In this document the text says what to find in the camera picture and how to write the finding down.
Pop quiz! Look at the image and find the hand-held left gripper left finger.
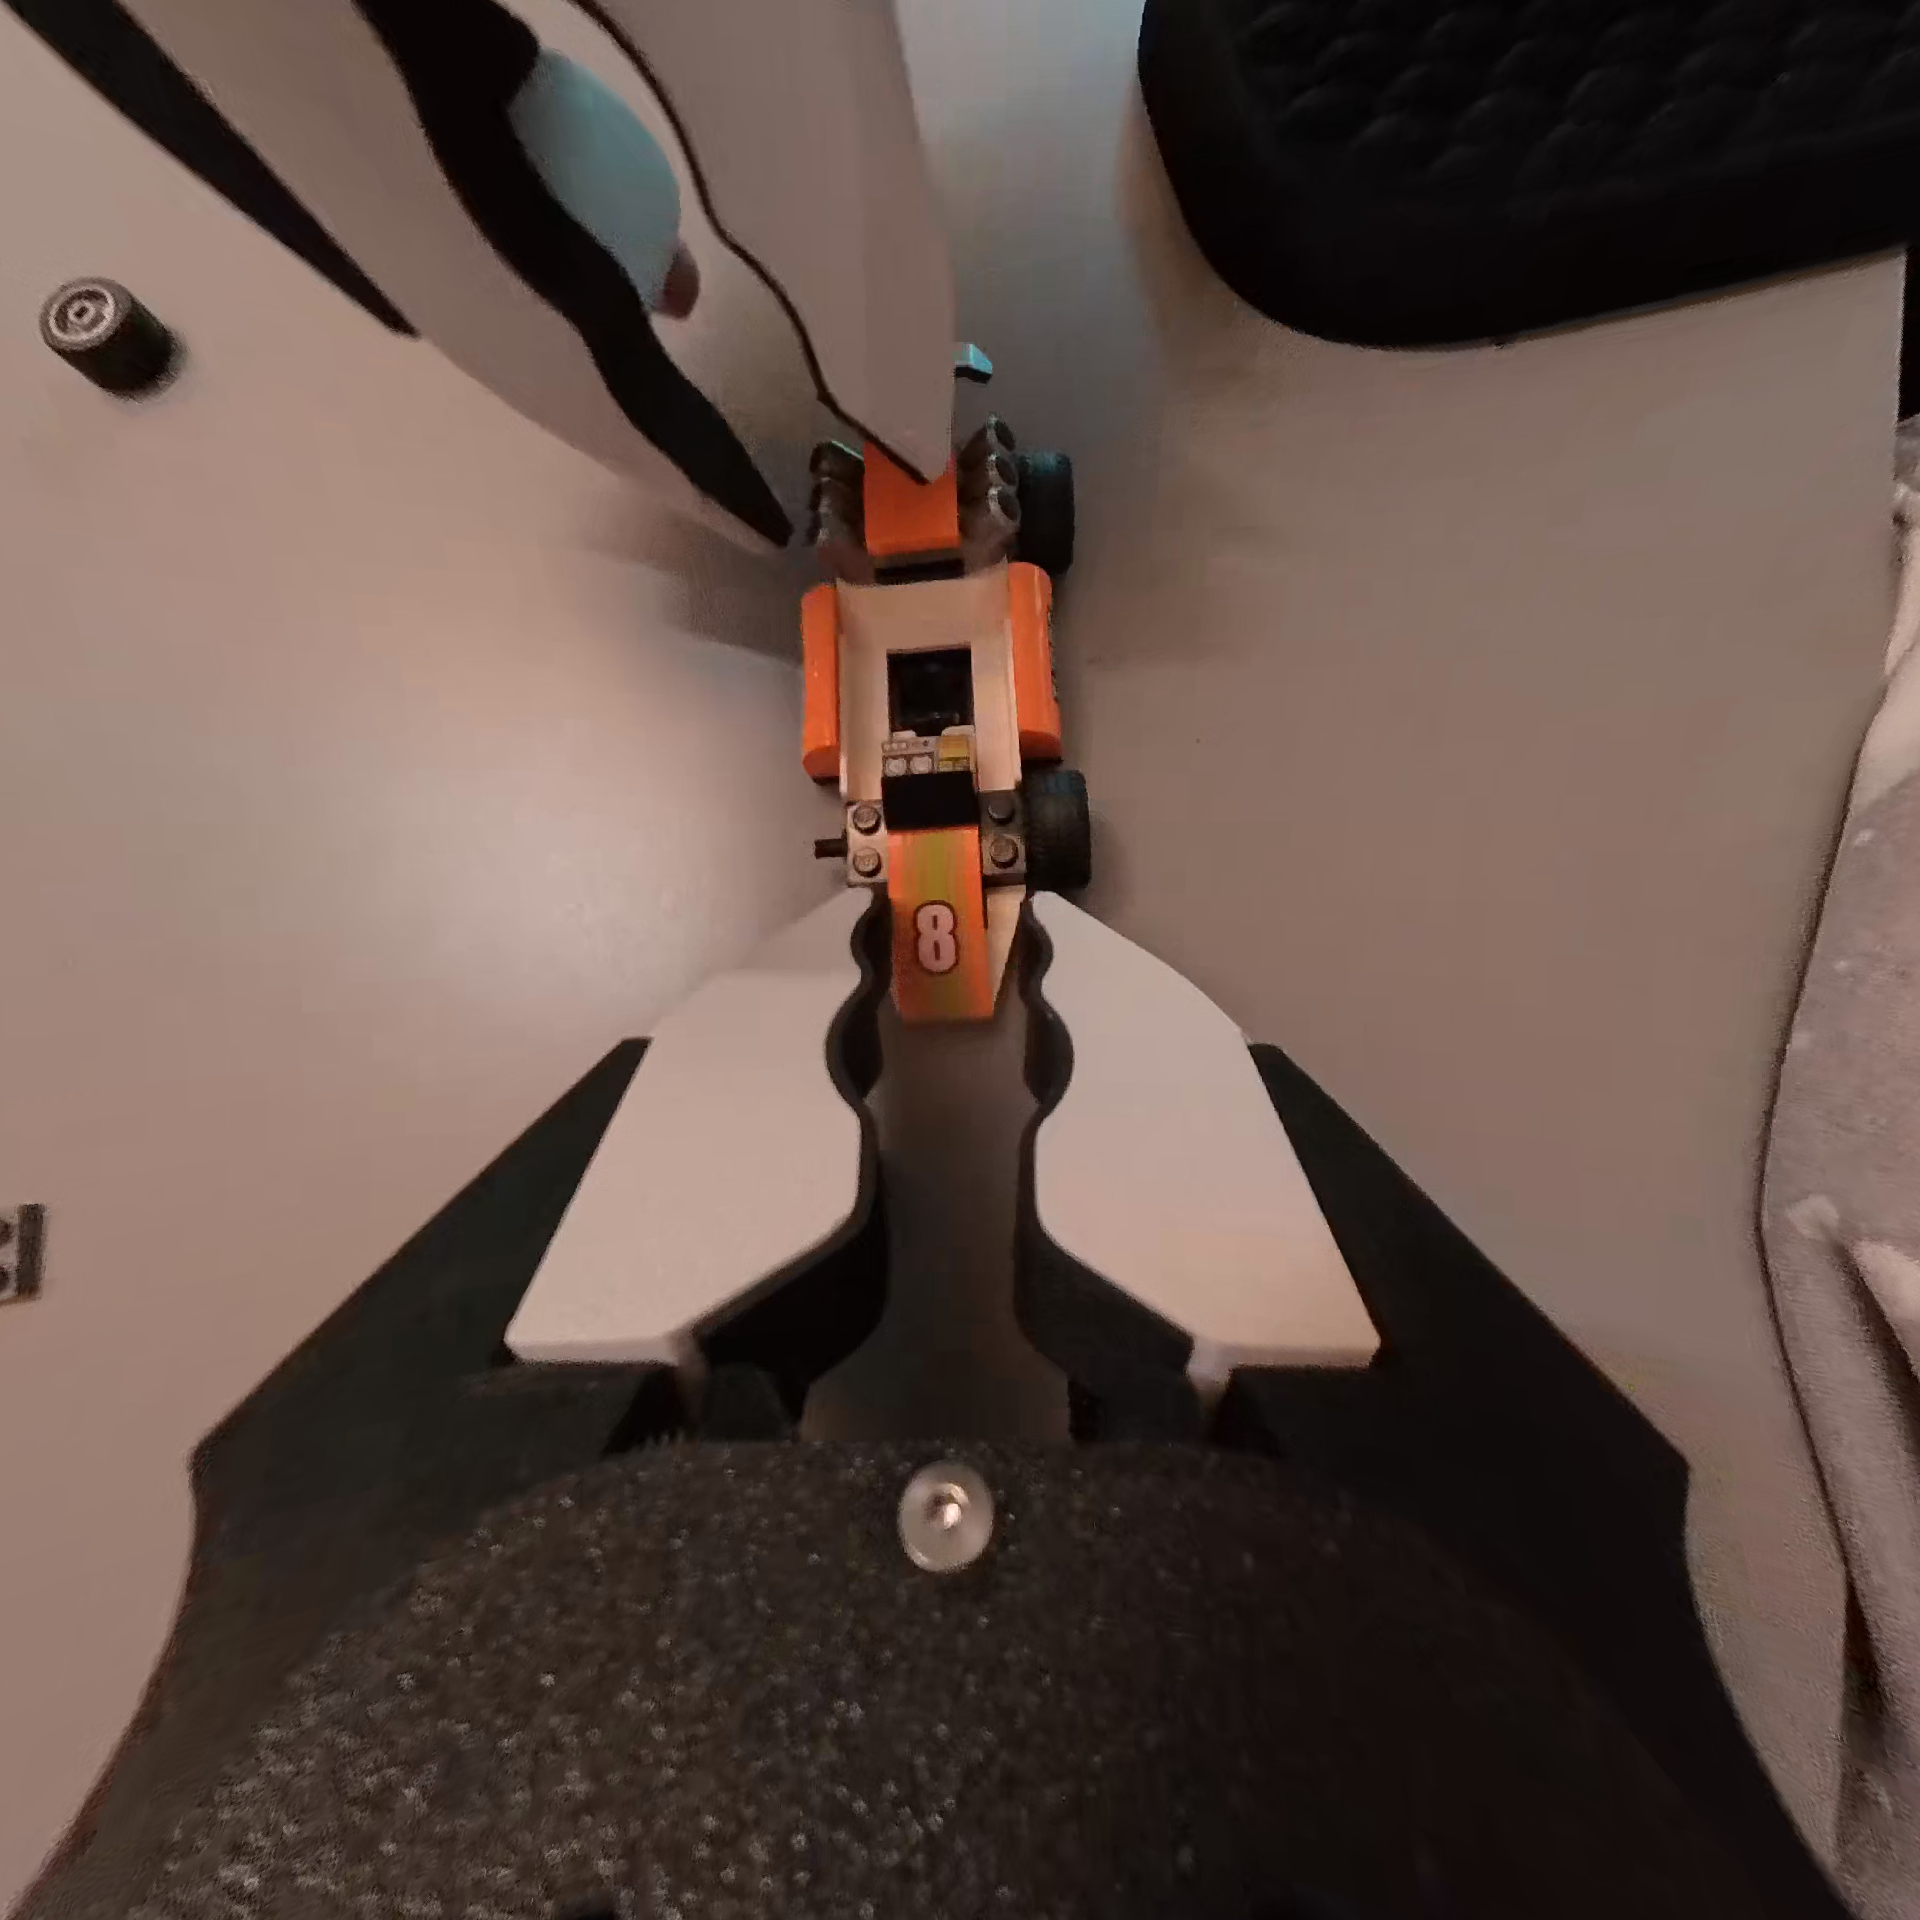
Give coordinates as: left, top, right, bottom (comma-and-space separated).
505, 891, 896, 1368

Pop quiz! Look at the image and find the black lego tire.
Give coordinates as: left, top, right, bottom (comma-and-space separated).
40, 275, 179, 399

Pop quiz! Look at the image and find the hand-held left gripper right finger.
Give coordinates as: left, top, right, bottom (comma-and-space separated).
1016, 891, 1386, 1380

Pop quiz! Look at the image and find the orange white lego car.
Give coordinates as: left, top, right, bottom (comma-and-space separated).
793, 342, 1094, 1029

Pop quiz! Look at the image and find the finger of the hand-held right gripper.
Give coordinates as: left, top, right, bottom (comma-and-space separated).
121, 0, 798, 557
570, 0, 961, 481

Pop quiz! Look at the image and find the black honeycomb wrist rest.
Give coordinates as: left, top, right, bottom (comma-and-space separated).
1136, 0, 1920, 347

